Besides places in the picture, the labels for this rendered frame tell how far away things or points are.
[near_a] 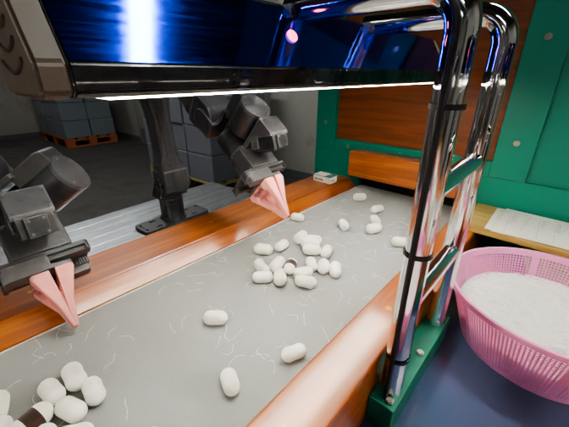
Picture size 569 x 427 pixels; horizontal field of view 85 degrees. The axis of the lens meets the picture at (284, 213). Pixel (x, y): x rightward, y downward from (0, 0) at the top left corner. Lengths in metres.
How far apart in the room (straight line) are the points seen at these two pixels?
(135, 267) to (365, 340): 0.37
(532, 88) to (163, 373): 0.80
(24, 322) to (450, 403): 0.56
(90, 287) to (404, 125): 0.78
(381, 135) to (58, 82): 0.82
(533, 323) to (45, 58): 0.59
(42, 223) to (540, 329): 0.65
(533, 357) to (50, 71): 0.52
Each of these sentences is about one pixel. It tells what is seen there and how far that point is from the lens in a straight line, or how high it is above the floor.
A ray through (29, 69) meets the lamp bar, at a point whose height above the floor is 1.05.
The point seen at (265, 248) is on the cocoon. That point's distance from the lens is 0.59.
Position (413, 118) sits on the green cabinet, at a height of 0.95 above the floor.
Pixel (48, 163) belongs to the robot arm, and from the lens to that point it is 0.52.
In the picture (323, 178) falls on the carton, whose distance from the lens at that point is 0.92.
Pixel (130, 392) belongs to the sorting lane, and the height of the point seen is 0.74.
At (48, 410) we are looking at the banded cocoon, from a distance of 0.42.
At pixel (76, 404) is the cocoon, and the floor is 0.76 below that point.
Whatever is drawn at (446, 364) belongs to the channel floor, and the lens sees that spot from 0.55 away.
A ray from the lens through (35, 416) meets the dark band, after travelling 0.42.
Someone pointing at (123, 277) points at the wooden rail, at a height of 0.76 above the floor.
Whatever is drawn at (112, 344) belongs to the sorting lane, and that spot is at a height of 0.74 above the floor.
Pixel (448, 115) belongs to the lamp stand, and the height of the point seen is 1.02.
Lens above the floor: 1.05
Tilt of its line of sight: 24 degrees down
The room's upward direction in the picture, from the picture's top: straight up
